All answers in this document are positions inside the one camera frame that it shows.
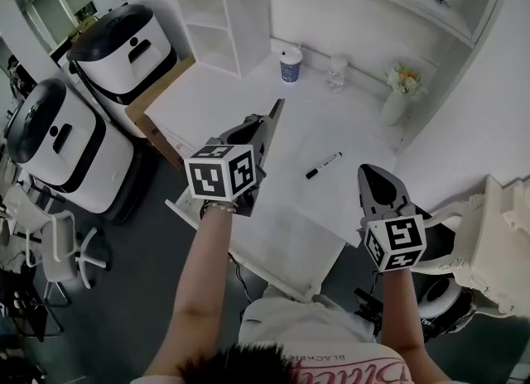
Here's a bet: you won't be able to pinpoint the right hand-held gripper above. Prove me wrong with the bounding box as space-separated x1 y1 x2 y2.
358 163 427 272

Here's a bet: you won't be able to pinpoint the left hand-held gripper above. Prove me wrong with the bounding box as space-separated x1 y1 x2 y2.
184 119 268 218

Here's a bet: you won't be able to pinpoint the large metal binder clip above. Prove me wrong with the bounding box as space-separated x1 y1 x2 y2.
243 98 287 177

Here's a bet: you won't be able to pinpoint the black and white marker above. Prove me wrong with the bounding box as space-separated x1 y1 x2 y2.
305 151 344 180

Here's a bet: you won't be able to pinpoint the person's left forearm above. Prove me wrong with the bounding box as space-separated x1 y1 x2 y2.
142 204 240 384

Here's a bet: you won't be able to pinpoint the white black robot base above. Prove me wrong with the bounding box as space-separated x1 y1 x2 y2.
65 2 179 140
5 78 137 221

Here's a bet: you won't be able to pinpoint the person's right forearm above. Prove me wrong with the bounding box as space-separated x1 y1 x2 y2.
378 268 451 384

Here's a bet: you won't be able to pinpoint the white swivel chair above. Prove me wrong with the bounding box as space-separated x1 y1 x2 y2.
40 209 110 308

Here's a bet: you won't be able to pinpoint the blue patterned paper cup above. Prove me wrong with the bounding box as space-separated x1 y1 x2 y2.
278 44 304 84

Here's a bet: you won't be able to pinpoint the white vase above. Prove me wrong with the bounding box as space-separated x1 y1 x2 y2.
380 89 409 127

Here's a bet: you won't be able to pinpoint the white shelf unit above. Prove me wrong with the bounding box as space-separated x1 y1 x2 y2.
162 0 511 82

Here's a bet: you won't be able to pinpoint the ornate white dresser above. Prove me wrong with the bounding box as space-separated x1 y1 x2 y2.
411 174 530 318

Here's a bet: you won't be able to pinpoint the round white black device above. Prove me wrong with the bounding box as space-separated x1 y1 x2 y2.
415 273 474 338

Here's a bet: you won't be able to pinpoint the person's light grey trousers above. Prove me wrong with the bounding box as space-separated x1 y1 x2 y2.
238 284 377 349

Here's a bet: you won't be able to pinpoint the person's white t-shirt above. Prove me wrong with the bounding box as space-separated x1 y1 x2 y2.
142 339 412 384

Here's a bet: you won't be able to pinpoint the white plastic chair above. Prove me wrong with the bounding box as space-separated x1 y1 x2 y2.
1 182 51 247

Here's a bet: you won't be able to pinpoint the black metal chair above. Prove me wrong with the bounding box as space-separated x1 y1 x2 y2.
0 267 66 343

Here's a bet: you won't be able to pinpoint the beaded bracelet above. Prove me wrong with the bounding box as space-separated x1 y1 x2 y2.
200 199 239 220

